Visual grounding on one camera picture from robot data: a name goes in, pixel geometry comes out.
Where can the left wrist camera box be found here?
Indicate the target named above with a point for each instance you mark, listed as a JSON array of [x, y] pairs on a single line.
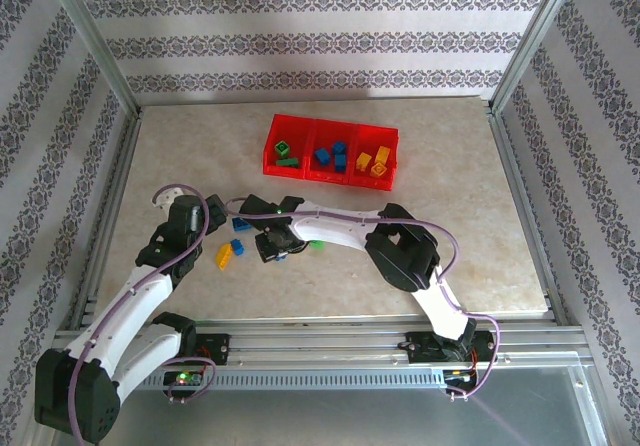
[[165, 200]]

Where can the controller board with LEDs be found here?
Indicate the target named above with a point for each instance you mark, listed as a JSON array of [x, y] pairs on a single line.
[[457, 376], [182, 379]]

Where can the aluminium corner post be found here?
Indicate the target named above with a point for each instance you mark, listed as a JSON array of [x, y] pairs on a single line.
[[96, 41], [536, 41]]

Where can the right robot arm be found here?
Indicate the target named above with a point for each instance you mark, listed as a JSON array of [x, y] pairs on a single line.
[[330, 226]]

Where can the small green lego brick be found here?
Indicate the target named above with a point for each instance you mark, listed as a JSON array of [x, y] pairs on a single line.
[[316, 245]]

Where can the aluminium side rail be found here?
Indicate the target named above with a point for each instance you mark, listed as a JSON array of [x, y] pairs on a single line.
[[122, 166], [512, 166]]

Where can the yellow lego with round hole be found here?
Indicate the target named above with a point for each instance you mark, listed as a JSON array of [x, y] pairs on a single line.
[[378, 169]]

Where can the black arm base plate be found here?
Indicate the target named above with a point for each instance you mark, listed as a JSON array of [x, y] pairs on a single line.
[[217, 348], [420, 348]]

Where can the long yellow lego brick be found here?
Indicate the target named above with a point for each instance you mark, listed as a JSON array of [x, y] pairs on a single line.
[[223, 255]]

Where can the grey metal sheet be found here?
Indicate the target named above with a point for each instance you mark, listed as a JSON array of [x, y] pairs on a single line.
[[325, 421]]

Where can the green square lego brick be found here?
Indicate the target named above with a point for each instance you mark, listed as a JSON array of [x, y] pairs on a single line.
[[282, 148]]

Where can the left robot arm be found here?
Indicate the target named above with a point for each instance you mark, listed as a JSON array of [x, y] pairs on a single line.
[[135, 296]]

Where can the red three-compartment bin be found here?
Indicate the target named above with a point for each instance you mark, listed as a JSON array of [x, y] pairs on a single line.
[[325, 178]]

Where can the aluminium mounting rail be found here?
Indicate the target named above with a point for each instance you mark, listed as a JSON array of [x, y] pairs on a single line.
[[325, 346]]

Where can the green long lego brick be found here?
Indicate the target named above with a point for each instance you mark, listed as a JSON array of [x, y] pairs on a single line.
[[286, 162]]

